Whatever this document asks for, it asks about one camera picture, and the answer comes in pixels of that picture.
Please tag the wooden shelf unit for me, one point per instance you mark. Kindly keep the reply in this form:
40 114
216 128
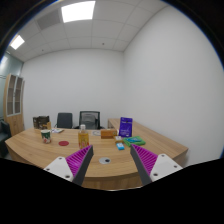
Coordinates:
15 123

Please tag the black padded office chair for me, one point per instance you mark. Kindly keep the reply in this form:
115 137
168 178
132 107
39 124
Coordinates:
64 120

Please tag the tall dark printed box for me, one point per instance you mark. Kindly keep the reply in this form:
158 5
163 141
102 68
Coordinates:
35 122

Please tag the ceiling air vent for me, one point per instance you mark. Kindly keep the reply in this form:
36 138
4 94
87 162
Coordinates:
48 19

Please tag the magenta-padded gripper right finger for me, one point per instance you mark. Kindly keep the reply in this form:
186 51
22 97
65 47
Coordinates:
146 160

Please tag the round white disc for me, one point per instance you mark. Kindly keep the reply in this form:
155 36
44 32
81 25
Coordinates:
96 133

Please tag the small beige box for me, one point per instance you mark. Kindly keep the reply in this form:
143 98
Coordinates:
118 139

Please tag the green and white mug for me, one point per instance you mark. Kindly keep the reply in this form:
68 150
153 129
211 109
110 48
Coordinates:
46 136

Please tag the flat round red coaster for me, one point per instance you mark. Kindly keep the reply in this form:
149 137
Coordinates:
63 143

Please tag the small blue box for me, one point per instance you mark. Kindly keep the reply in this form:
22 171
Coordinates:
120 146

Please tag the black flat box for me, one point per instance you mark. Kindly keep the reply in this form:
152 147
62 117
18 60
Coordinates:
43 119

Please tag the black mesh-back office chair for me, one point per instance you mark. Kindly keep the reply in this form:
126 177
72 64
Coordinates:
89 120

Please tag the brown cardboard box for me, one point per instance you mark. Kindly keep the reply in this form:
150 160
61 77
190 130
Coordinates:
49 126

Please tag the yellow-labelled clear drink bottle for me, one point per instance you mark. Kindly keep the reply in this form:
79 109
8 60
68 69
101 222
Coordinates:
83 139

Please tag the purple standing package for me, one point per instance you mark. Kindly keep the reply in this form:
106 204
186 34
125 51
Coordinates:
125 127

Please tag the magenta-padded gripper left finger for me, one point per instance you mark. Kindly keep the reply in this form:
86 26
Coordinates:
78 160

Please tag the white printed leaflet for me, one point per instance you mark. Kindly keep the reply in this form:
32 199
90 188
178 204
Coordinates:
57 130

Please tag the narrow ceiling light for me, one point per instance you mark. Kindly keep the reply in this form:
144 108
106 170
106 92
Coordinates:
17 42

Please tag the orange-brown box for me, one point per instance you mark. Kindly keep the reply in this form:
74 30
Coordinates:
108 133

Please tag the large square ceiling light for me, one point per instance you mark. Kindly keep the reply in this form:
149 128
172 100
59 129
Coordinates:
78 11

